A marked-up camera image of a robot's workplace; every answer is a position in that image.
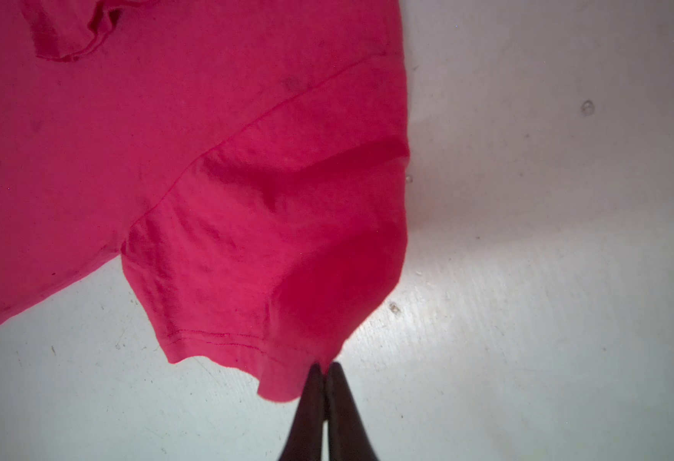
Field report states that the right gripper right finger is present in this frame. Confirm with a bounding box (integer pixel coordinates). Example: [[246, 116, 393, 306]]
[[325, 362, 378, 461]]

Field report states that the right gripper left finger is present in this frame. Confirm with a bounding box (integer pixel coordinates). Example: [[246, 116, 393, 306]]
[[278, 364, 325, 461]]

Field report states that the magenta t shirt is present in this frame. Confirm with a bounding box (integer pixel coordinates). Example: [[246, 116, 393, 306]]
[[0, 1, 410, 401]]

